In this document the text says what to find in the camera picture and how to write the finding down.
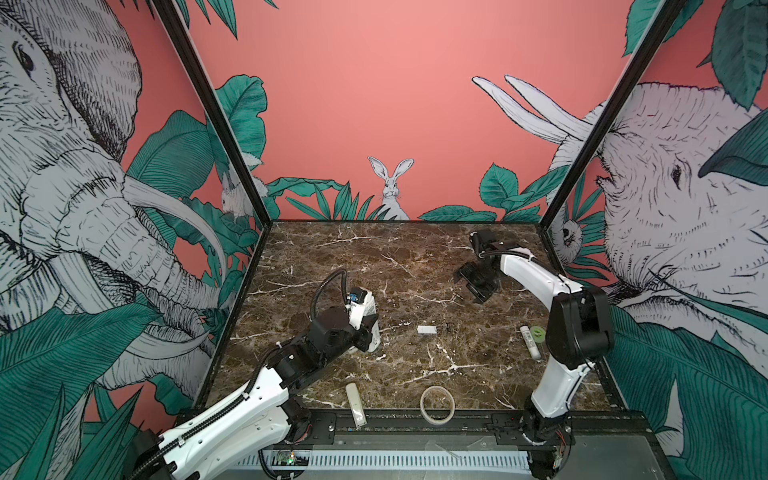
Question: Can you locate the white ventilation grille strip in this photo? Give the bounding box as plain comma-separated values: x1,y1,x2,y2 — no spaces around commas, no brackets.
262,450,531,474

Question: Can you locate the black corrugated cable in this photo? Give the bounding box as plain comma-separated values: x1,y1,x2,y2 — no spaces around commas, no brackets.
310,268,350,322

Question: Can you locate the tape roll ring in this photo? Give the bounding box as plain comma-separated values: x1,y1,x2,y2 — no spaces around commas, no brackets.
419,385,457,427

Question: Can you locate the white remote battery cover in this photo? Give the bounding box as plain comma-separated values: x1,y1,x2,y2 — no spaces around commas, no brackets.
345,382,367,429

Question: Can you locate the left black frame post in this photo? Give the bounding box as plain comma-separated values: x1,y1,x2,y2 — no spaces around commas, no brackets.
152,0,272,231

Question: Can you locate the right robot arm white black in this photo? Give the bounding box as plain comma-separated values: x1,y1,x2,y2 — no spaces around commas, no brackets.
454,230,615,445

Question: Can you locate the green round cap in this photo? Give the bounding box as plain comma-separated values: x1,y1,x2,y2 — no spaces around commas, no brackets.
530,326,546,344

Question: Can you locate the white remote control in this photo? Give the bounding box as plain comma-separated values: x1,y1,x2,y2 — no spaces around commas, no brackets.
363,313,381,353

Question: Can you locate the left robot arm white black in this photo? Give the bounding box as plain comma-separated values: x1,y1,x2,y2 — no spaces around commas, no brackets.
121,296,380,479

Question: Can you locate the black frame post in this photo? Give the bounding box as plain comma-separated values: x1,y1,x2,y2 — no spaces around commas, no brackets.
538,0,686,231
152,0,272,231

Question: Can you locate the right black frame post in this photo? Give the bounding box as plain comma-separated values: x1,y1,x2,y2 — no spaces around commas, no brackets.
538,0,686,231

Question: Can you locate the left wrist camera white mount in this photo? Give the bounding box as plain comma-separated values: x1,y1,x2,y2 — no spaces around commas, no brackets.
347,287,378,331

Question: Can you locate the black front mounting rail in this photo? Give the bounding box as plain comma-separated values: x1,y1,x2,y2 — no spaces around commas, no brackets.
287,409,652,448

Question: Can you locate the small circuit board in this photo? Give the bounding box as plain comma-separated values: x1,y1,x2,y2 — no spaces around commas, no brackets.
272,450,310,469

